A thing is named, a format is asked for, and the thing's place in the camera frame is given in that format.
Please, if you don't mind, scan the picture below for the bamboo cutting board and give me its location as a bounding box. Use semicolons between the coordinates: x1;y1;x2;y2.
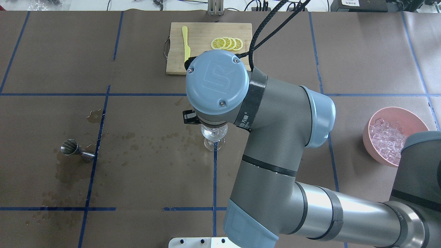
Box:
166;22;253;75

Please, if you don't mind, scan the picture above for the pile of clear ice cubes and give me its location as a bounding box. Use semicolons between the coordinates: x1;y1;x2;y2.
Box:
368;118;407;165

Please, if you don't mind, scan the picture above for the pink bowl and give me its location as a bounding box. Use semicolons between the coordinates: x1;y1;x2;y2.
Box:
362;106;429;168

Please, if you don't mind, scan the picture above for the aluminium frame post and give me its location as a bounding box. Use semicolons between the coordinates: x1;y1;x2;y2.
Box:
207;0;225;16

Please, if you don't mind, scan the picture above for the yellow plastic knife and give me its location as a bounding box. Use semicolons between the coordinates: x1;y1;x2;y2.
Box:
182;26;191;62

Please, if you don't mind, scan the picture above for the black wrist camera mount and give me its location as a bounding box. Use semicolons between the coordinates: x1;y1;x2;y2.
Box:
182;110;201;125

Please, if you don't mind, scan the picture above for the clear wine glass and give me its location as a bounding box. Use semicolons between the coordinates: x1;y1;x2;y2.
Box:
201;124;228;151

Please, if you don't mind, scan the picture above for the black box device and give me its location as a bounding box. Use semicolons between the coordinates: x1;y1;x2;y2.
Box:
330;0;388;12

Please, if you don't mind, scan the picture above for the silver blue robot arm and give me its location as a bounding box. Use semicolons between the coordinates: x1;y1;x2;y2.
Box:
183;50;440;248

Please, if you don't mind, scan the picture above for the steel double jigger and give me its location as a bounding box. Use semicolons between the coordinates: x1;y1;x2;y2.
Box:
60;139;95;162

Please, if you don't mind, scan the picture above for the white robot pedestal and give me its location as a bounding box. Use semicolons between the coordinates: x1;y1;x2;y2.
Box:
168;237;240;248

